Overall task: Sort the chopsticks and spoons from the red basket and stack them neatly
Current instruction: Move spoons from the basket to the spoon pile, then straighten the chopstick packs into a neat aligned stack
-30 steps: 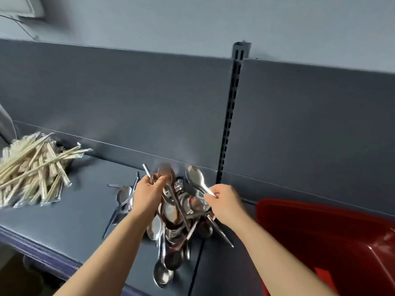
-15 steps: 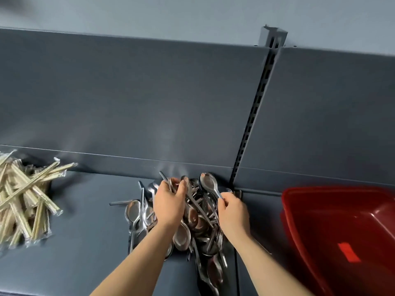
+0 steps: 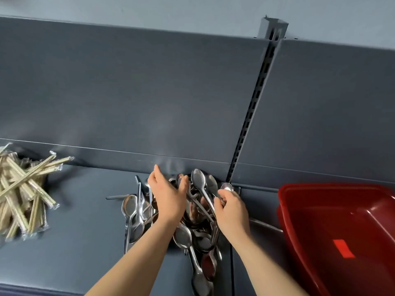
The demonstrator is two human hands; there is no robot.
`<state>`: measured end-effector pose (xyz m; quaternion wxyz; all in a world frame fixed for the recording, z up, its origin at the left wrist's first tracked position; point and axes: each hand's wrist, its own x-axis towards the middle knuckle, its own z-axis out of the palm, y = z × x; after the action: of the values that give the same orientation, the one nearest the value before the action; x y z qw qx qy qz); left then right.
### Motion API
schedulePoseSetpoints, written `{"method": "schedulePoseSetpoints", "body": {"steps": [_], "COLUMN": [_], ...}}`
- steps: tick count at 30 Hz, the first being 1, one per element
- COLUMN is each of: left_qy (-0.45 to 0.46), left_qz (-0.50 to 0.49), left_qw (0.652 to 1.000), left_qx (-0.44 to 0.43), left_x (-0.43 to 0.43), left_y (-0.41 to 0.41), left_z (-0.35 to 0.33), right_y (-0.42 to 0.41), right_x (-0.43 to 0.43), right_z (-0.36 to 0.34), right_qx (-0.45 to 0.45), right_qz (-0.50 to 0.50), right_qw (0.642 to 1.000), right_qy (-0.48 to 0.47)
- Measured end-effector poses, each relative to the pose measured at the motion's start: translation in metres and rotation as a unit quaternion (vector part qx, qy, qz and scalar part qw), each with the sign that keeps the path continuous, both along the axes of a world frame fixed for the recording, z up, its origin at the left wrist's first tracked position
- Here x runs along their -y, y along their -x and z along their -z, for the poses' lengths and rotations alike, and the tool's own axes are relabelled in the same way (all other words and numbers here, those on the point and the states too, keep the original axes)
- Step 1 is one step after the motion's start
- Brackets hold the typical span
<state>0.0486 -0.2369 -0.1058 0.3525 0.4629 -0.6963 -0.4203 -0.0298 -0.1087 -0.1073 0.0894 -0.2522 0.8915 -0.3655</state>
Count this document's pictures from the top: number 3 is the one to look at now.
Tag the person's left hand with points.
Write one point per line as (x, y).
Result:
(166, 200)

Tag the person's right hand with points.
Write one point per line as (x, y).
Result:
(233, 217)

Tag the person's right thumb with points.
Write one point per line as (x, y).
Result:
(218, 208)

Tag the person's left thumb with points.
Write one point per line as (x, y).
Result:
(184, 186)

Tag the steel spoon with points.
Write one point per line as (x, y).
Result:
(227, 187)

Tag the person's left forearm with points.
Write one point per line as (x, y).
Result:
(135, 258)

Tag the person's right forearm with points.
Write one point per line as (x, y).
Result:
(265, 268)

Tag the pile of metal spoons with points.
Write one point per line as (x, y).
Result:
(197, 231)

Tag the wide grey shelf back panel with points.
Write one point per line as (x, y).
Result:
(123, 98)

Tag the red plastic tub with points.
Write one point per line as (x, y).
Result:
(339, 225)

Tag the grey slotted shelf upright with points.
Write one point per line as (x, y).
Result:
(260, 83)

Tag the red label sticker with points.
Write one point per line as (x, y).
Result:
(343, 248)

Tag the narrow grey shelf back panel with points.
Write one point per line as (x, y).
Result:
(324, 114)

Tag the pile of wrapped bamboo chopsticks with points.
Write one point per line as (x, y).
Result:
(21, 197)

